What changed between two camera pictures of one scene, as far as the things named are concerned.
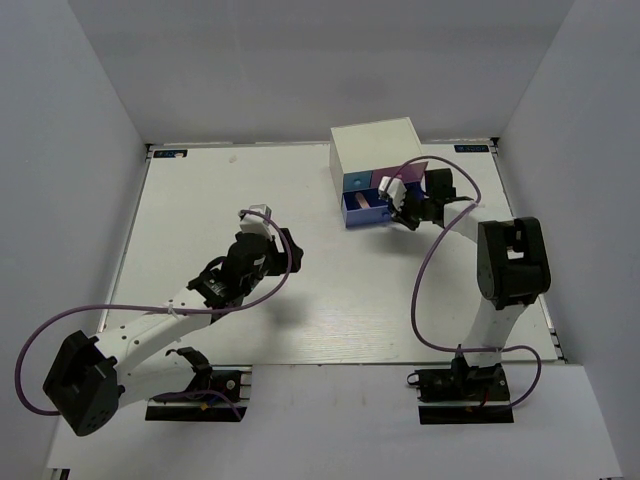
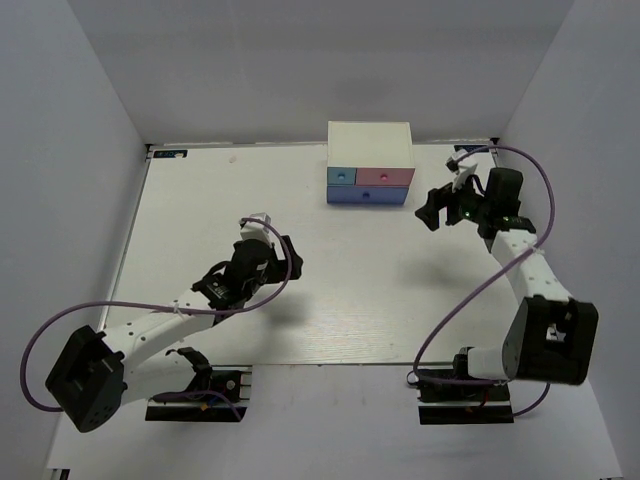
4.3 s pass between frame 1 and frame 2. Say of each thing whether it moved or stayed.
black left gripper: stayed
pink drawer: moved
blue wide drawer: moved
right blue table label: stayed
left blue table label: stayed
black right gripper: moved
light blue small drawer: moved
